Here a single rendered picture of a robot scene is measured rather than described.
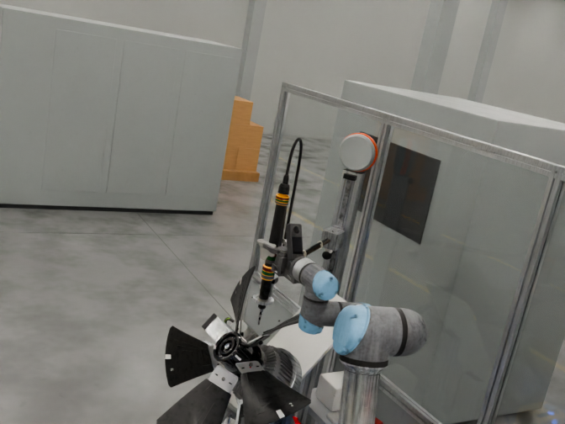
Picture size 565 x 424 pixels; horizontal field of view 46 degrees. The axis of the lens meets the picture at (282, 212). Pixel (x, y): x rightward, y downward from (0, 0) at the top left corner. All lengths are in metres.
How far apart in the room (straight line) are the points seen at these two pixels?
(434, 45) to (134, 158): 3.72
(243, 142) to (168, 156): 2.71
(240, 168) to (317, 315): 8.62
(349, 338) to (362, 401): 0.16
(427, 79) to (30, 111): 4.47
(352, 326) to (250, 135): 8.98
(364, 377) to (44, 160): 6.25
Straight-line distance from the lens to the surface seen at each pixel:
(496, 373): 2.42
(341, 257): 2.81
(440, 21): 8.18
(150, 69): 7.60
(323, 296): 1.89
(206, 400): 2.35
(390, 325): 1.57
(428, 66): 8.16
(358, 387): 1.60
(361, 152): 2.71
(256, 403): 2.18
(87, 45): 7.41
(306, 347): 2.53
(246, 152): 10.46
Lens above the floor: 2.28
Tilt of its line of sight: 15 degrees down
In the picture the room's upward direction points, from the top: 11 degrees clockwise
